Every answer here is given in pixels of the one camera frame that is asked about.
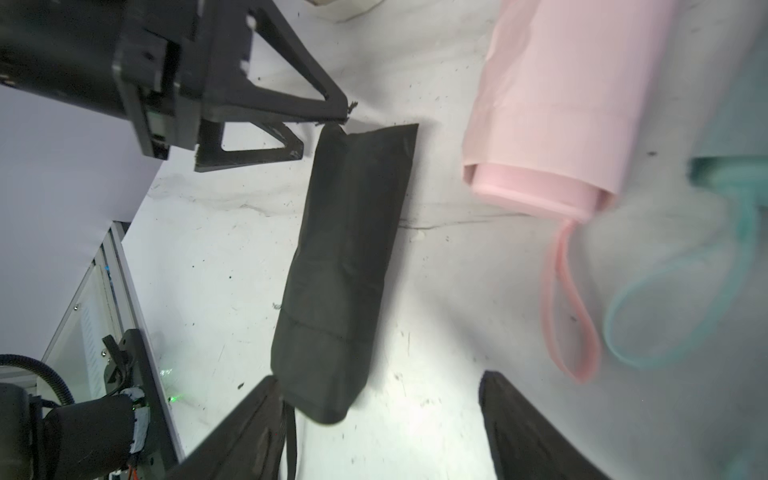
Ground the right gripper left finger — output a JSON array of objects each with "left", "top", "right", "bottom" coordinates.
[{"left": 166, "top": 376, "right": 285, "bottom": 480}]

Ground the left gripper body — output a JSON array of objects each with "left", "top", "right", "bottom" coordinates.
[{"left": 1, "top": 1, "right": 202, "bottom": 159}]

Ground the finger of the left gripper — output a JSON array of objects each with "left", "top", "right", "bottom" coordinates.
[
  {"left": 194, "top": 118, "right": 305, "bottom": 173},
  {"left": 198, "top": 1, "right": 349, "bottom": 123}
]

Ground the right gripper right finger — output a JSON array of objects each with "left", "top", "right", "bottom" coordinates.
[{"left": 479, "top": 371, "right": 606, "bottom": 480}]

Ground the teal umbrella left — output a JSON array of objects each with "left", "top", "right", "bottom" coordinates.
[{"left": 602, "top": 35, "right": 768, "bottom": 480}]

